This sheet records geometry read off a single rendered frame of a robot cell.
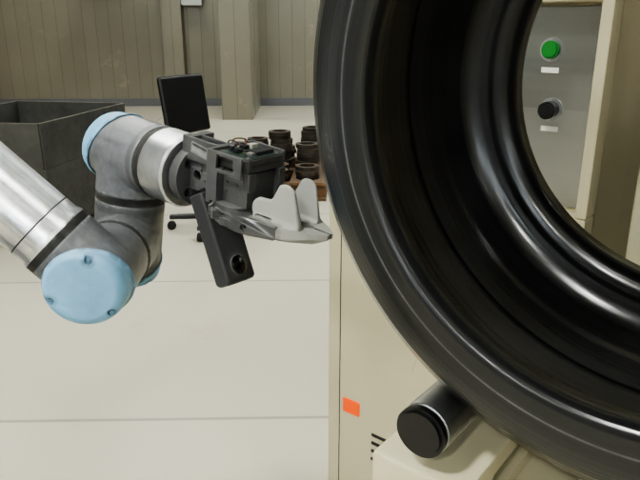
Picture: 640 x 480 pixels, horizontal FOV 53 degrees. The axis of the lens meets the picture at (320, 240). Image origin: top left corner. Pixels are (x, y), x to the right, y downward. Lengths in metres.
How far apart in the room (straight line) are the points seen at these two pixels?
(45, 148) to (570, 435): 3.50
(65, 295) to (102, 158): 0.20
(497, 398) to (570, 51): 0.82
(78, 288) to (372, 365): 0.89
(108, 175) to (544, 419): 0.60
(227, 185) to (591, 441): 0.45
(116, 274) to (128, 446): 1.44
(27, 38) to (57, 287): 10.64
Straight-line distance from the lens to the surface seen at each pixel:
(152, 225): 0.88
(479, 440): 0.62
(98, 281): 0.74
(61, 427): 2.30
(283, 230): 0.67
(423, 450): 0.56
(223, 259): 0.76
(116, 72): 10.94
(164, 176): 0.78
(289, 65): 10.54
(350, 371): 1.55
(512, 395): 0.48
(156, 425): 2.22
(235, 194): 0.71
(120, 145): 0.83
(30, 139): 3.79
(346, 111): 0.49
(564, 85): 1.21
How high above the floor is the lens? 1.21
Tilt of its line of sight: 18 degrees down
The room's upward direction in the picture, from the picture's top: straight up
